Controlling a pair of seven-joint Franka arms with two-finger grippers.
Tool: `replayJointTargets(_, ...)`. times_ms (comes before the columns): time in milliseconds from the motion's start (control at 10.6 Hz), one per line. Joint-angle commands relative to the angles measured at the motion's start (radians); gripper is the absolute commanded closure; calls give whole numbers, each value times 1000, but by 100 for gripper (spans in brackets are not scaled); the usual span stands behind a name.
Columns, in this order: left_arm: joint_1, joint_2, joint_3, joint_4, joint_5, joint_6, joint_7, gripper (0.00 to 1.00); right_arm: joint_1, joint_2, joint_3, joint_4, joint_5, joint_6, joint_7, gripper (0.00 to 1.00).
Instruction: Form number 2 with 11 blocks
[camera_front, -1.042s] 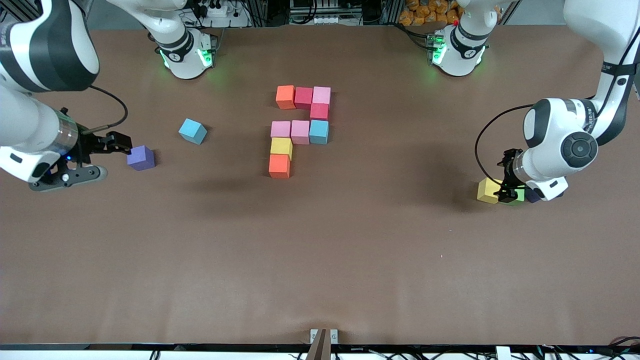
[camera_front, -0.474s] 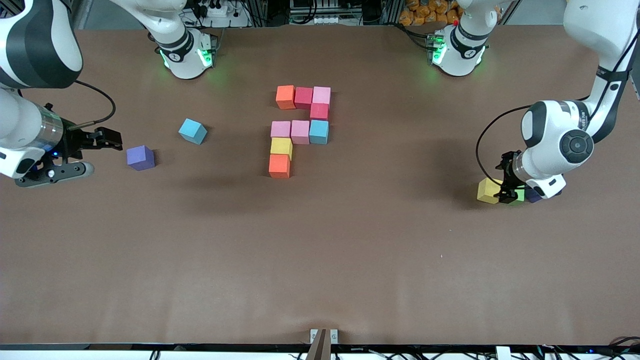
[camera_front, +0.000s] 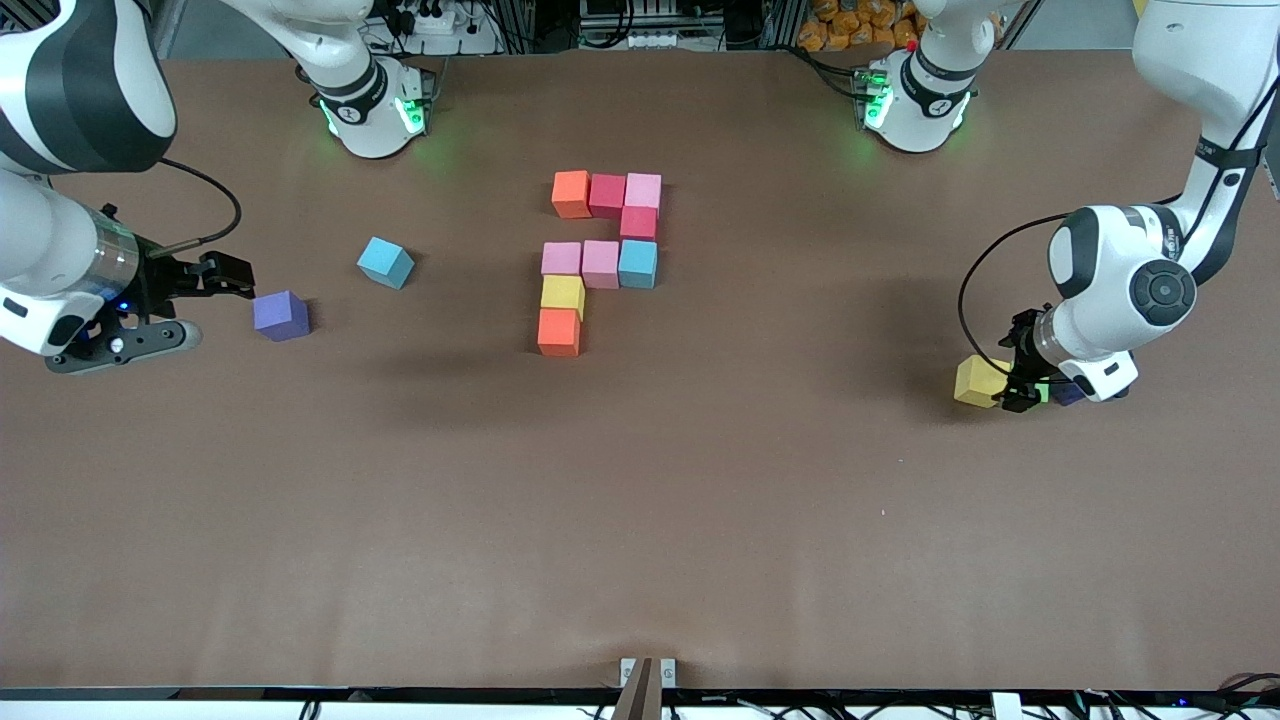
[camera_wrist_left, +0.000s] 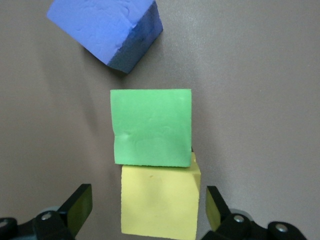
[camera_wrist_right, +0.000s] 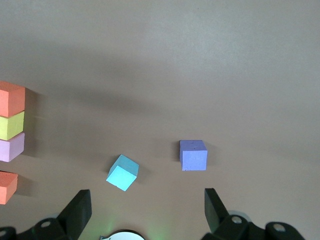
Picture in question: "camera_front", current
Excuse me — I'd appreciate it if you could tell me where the yellow foam cube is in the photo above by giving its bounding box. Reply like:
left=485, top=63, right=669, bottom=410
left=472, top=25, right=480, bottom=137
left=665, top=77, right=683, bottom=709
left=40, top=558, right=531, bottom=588
left=540, top=274, right=587, bottom=321
left=953, top=354, right=1013, bottom=409

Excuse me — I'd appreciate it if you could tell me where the orange foam cube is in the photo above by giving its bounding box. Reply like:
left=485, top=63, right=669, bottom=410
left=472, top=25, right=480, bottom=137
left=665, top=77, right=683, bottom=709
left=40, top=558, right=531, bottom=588
left=551, top=170, right=593, bottom=220
left=537, top=308, right=583, bottom=359

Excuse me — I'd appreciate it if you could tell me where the light blue foam cube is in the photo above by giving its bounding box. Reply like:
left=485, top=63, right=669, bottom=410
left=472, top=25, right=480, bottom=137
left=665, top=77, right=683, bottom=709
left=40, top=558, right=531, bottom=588
left=618, top=240, right=660, bottom=291
left=356, top=236, right=416, bottom=291

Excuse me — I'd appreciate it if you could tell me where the pile of orange objects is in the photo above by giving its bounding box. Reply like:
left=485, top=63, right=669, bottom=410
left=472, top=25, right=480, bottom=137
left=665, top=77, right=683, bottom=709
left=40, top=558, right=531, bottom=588
left=797, top=0, right=926, bottom=53

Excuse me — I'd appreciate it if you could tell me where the paper table cover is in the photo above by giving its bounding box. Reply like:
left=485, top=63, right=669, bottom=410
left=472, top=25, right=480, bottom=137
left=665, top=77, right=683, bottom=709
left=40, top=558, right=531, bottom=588
left=0, top=50, right=1280, bottom=691

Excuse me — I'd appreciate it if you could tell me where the black base cable bundle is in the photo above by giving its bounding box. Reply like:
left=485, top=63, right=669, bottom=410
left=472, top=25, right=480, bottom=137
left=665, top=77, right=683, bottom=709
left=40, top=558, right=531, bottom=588
left=790, top=45, right=866, bottom=99

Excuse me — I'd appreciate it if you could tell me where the metal mounting bracket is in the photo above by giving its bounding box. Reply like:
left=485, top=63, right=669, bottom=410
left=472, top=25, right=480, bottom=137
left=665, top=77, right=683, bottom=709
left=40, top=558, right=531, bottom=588
left=619, top=656, right=678, bottom=720

